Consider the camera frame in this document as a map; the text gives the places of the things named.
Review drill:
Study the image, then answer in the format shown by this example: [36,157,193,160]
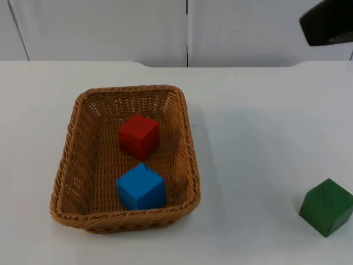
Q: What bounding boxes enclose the blue cube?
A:
[115,162,167,211]

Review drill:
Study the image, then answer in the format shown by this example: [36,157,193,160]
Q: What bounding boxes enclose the green cube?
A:
[298,178,353,238]

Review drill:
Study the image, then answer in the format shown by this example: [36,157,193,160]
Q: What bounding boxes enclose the red cube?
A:
[118,114,161,160]

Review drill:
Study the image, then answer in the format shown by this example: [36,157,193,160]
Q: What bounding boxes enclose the brown wicker basket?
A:
[50,84,201,235]

